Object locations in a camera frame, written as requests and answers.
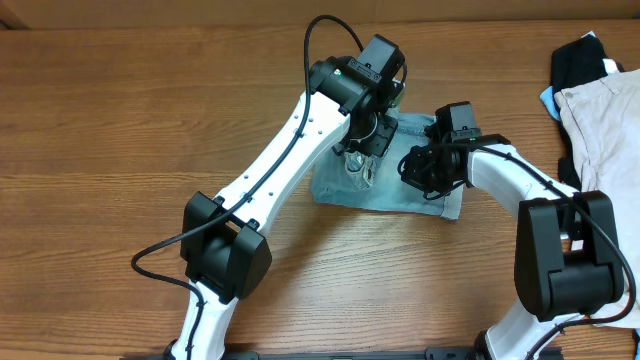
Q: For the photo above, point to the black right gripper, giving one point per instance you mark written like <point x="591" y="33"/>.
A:
<point x="416" y="176"/>

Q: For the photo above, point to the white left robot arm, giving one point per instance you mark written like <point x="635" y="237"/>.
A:
<point x="223" y="239"/>

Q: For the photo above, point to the light blue garment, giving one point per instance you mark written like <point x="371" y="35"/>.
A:
<point x="547" y="99"/>

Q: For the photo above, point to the beige trousers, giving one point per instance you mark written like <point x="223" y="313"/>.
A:
<point x="601" y="119"/>

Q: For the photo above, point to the light blue denim shorts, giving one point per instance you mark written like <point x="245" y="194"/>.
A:
<point x="373" y="183"/>

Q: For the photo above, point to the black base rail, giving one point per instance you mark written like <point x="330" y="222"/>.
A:
<point x="340" y="355"/>

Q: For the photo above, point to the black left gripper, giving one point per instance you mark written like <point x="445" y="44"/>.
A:
<point x="373" y="142"/>

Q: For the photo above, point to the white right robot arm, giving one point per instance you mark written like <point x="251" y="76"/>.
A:
<point x="568" y="263"/>

